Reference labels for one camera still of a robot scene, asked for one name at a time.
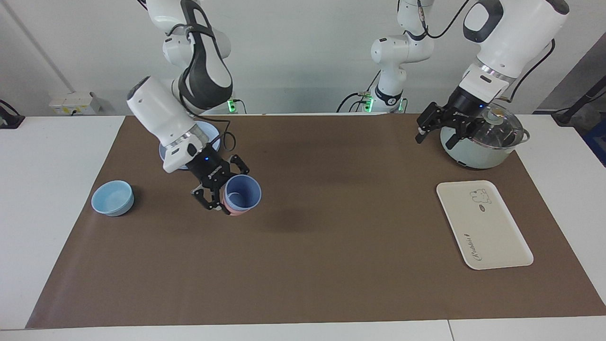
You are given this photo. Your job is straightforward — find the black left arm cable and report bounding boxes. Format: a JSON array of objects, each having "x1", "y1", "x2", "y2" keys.
[{"x1": 417, "y1": 0, "x2": 555, "y2": 102}]

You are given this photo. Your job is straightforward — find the white power strip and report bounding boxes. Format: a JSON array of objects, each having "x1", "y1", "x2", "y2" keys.
[{"x1": 49, "y1": 91, "x2": 101, "y2": 116}]

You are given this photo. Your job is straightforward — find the black base cable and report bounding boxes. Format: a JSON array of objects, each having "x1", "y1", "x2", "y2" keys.
[{"x1": 336, "y1": 70, "x2": 382, "y2": 114}]

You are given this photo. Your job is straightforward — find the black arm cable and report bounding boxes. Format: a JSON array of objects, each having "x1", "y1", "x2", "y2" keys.
[
  {"x1": 417, "y1": 0, "x2": 555, "y2": 102},
  {"x1": 168, "y1": 21, "x2": 236, "y2": 153}
]

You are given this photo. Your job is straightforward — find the pale blue plate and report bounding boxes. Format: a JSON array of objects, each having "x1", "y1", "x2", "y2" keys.
[{"x1": 159, "y1": 121, "x2": 221, "y2": 170}]

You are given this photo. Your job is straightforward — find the blue plastic cup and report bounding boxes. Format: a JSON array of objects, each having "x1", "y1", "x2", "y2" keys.
[{"x1": 223, "y1": 174, "x2": 262, "y2": 212}]

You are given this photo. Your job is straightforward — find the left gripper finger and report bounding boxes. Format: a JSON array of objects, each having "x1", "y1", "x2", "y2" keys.
[
  {"x1": 445, "y1": 118, "x2": 487, "y2": 150},
  {"x1": 415, "y1": 101, "x2": 449, "y2": 144}
]

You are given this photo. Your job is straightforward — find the black stand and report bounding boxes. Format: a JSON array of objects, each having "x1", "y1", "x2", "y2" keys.
[{"x1": 552, "y1": 85, "x2": 606, "y2": 126}]

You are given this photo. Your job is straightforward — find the pink plastic cup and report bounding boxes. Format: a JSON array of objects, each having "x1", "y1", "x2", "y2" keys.
[{"x1": 223, "y1": 198, "x2": 252, "y2": 217}]

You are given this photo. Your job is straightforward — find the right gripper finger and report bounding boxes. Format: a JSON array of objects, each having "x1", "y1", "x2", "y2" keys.
[
  {"x1": 191, "y1": 177, "x2": 227, "y2": 212},
  {"x1": 226, "y1": 154, "x2": 251, "y2": 177}
]

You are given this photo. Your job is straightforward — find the mint green cooking pot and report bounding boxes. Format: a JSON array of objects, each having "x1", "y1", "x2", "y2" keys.
[{"x1": 439, "y1": 105, "x2": 531, "y2": 170}]

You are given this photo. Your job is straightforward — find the brown table mat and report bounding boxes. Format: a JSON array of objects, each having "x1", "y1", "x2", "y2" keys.
[{"x1": 26, "y1": 114, "x2": 606, "y2": 330}]

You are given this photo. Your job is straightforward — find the black table clamp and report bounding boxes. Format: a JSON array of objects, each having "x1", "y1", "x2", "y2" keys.
[{"x1": 0, "y1": 99, "x2": 25, "y2": 129}]

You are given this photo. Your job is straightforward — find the cream tray with rabbit print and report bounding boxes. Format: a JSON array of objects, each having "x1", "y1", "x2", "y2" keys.
[{"x1": 436, "y1": 180, "x2": 534, "y2": 270}]

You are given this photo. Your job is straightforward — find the glass pot lid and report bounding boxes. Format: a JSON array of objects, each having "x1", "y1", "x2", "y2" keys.
[{"x1": 466, "y1": 105, "x2": 526, "y2": 150}]

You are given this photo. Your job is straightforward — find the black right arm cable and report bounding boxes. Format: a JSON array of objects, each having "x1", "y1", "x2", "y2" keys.
[{"x1": 168, "y1": 21, "x2": 236, "y2": 153}]

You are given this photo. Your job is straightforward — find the light blue bowl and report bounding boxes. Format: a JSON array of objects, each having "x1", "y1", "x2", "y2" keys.
[{"x1": 91, "y1": 180, "x2": 135, "y2": 217}]

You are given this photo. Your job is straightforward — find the blue crate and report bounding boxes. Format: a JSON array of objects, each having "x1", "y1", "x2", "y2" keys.
[{"x1": 583, "y1": 118, "x2": 606, "y2": 167}]

